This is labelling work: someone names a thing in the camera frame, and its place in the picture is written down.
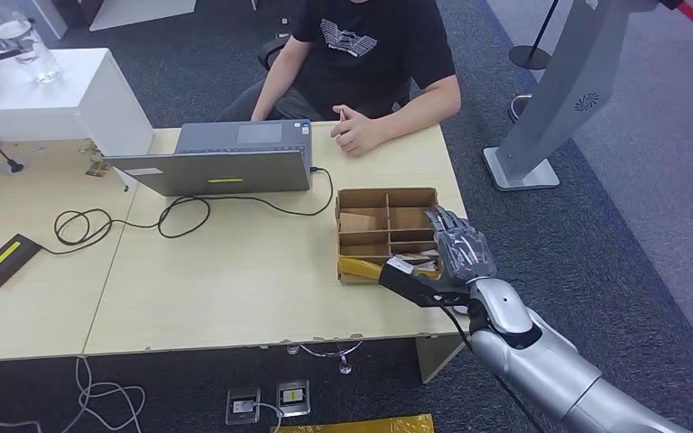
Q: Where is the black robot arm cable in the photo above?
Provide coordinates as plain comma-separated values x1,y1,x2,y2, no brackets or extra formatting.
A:
436,304,545,433

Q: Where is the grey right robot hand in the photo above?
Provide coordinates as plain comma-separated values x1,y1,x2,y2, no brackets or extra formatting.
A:
422,205,498,287

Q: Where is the dark round base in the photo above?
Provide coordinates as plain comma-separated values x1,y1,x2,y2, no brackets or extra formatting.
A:
511,93,536,124

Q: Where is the black stanchion post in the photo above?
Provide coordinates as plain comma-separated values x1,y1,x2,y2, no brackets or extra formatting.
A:
507,0,563,70

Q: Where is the clear glass cup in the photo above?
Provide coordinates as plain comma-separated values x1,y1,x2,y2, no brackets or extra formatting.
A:
0,0,64,84

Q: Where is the floor socket with white plug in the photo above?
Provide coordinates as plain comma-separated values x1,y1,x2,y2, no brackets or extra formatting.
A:
226,386,263,426

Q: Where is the person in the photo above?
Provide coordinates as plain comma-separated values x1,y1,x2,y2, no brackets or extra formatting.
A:
215,0,462,158

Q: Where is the grey laptop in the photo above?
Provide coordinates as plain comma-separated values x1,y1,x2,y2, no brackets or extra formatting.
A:
104,119,315,198

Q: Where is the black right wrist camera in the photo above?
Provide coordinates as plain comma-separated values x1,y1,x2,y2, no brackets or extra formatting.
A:
377,255,473,309

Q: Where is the black power adapter yellow label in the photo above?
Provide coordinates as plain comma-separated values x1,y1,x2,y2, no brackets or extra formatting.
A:
0,233,44,289

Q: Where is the black office chair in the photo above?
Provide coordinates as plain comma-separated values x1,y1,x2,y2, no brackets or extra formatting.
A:
256,34,294,69

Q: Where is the silver kiosk stand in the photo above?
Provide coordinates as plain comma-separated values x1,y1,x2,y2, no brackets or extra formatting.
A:
482,0,664,192

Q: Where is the cardboard divider box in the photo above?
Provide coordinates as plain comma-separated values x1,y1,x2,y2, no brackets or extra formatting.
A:
334,187,443,285

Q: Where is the floor socket with yellow label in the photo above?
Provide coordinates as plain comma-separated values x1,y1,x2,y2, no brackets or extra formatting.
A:
275,378,312,418

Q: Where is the white cabinet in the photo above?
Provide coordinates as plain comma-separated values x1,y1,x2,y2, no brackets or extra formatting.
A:
0,47,156,158

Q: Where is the beige desk leg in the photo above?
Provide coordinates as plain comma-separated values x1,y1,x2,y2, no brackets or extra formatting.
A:
415,332,470,385

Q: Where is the white socket plug cable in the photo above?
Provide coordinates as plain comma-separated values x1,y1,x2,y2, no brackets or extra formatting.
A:
250,401,285,433

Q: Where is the white furniture panel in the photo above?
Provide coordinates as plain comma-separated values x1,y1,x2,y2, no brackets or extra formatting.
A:
89,0,199,31

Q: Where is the person's left hand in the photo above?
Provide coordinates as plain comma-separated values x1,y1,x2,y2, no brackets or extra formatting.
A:
329,104,386,158

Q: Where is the yellow plastic bag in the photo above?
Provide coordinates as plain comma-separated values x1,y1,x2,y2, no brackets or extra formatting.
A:
270,413,436,433

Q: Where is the black laptop power cable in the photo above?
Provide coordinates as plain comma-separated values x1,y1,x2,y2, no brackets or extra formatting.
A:
38,166,337,256

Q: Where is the white floor cable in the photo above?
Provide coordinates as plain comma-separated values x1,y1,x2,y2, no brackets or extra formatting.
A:
0,356,147,433

